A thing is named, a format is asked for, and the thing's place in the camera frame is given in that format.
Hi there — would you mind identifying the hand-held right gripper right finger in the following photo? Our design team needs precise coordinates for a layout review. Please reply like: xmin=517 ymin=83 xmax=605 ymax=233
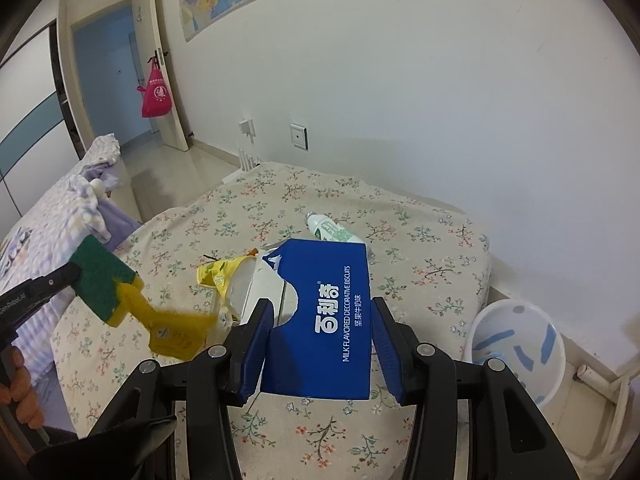
xmin=370 ymin=296 xmax=564 ymax=480

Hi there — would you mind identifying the person's left hand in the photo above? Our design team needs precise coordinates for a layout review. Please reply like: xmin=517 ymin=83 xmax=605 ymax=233
xmin=0 ymin=347 xmax=44 ymax=431

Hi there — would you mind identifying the blue biscuit box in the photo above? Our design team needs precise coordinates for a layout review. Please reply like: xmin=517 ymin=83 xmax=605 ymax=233
xmin=259 ymin=238 xmax=374 ymax=401

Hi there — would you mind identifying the white router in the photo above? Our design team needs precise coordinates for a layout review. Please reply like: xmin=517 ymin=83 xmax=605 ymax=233
xmin=237 ymin=145 xmax=261 ymax=171

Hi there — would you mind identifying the yellow printed wrapper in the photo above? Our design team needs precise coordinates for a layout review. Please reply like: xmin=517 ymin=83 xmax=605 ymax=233
xmin=197 ymin=255 xmax=257 ymax=297

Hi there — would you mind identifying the green and yellow sponge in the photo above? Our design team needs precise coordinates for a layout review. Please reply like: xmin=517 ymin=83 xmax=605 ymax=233
xmin=69 ymin=235 xmax=146 ymax=326

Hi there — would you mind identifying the white plastic basin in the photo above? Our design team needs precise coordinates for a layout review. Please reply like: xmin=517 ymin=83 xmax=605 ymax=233
xmin=464 ymin=298 xmax=567 ymax=407

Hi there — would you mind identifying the purple checked blanket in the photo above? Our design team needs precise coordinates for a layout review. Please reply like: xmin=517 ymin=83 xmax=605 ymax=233
xmin=0 ymin=134 xmax=144 ymax=377

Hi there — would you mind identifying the plain yellow wrapper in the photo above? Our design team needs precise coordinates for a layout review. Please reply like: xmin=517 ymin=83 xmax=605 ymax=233
xmin=117 ymin=282 xmax=219 ymax=361

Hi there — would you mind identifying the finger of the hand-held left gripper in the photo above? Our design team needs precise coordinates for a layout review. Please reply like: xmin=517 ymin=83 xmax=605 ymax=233
xmin=27 ymin=262 xmax=84 ymax=297

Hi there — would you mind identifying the red bag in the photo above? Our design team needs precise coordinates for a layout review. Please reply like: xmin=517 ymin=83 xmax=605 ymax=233
xmin=140 ymin=57 xmax=175 ymax=119

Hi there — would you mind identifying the white door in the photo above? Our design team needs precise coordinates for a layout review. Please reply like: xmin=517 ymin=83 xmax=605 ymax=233
xmin=132 ymin=0 xmax=192 ymax=152

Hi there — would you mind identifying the white bottle green label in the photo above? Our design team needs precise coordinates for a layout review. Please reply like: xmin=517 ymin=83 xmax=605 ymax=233
xmin=305 ymin=212 xmax=369 ymax=246

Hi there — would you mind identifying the wardrobe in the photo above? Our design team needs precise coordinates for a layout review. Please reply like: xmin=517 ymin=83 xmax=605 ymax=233
xmin=0 ymin=0 xmax=82 ymax=232

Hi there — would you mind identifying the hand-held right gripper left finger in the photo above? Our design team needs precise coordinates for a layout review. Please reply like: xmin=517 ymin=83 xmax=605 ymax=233
xmin=87 ymin=298 xmax=275 ymax=480

